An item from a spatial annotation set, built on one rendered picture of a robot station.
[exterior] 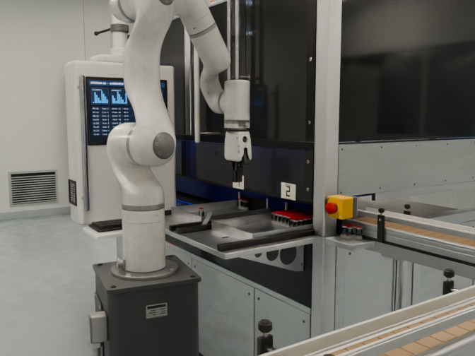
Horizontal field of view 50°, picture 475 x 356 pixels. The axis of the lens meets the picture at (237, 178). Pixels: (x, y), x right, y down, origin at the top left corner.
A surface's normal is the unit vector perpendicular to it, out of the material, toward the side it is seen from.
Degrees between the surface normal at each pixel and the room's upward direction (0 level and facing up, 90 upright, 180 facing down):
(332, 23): 90
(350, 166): 90
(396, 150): 90
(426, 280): 90
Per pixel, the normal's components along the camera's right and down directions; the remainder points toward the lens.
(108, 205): 0.55, 0.10
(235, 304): -0.83, 0.07
